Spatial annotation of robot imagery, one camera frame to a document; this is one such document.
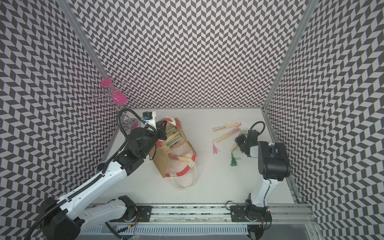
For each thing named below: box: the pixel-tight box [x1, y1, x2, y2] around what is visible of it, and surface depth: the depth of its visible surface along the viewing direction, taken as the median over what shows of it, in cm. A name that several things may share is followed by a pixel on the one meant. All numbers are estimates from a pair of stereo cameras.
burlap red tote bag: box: [149, 116, 198, 190], surface depth 82 cm
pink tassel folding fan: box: [212, 121, 242, 132], surface depth 108 cm
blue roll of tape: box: [95, 160, 107, 175], surface depth 77 cm
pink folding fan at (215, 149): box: [212, 128, 241, 155], surface depth 101 cm
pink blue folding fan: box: [165, 135, 186, 149], surface depth 93 cm
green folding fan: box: [228, 142, 242, 167], surface depth 93 cm
